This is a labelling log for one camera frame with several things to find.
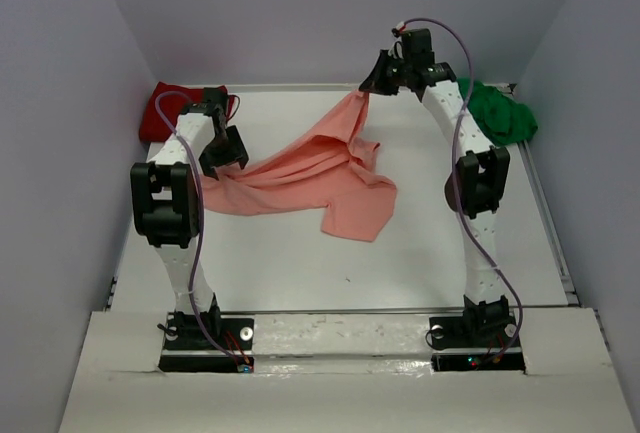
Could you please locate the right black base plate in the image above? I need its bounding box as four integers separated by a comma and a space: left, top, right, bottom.
425, 316, 526, 373

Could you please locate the crumpled green t shirt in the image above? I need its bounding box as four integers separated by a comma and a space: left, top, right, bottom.
457, 78, 538, 147

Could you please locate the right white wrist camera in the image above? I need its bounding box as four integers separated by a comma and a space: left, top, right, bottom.
391, 23, 406, 37

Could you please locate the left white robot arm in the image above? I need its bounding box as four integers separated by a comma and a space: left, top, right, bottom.
130, 87, 249, 355

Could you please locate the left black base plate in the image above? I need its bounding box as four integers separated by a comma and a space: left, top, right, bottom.
157, 314, 255, 374

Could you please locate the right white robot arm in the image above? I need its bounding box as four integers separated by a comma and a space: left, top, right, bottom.
359, 24, 521, 351

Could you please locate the pink t shirt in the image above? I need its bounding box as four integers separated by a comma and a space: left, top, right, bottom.
202, 91, 397, 242

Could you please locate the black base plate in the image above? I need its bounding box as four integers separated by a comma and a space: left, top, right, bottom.
157, 314, 255, 374
425, 316, 526, 373

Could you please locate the folded red t shirt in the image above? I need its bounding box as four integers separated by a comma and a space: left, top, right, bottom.
139, 82, 232, 147

